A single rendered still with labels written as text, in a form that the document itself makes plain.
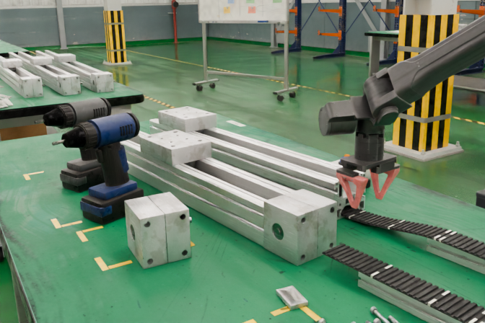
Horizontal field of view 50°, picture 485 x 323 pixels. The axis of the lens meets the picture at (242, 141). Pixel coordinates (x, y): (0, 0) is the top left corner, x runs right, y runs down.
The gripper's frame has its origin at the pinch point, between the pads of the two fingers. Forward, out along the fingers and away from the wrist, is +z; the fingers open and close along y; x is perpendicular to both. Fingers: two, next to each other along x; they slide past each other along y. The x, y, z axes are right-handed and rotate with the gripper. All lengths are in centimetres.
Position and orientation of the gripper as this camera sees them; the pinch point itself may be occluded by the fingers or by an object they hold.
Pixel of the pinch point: (366, 199)
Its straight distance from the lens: 110.7
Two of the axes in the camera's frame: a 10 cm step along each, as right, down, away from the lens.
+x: 6.0, 1.9, -7.8
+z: 0.2, 9.7, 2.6
